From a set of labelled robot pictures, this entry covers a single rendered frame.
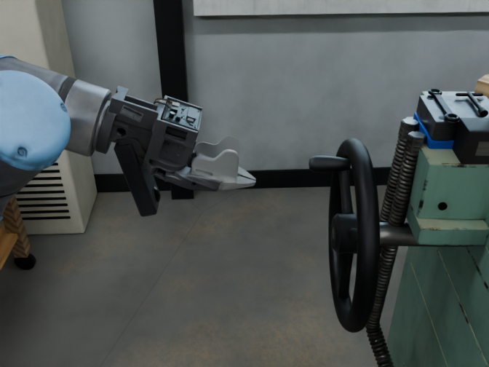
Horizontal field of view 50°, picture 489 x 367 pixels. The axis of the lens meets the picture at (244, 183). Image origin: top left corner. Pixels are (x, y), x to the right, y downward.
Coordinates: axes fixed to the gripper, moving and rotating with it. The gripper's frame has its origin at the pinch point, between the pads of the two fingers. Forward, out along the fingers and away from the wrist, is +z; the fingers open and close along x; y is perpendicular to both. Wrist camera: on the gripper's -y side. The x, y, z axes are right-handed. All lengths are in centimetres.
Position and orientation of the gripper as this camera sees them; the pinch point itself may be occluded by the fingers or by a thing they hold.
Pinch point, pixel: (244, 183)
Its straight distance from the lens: 72.6
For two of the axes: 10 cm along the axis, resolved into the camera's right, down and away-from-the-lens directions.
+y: 3.4, -7.8, -5.3
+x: 0.2, -5.6, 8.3
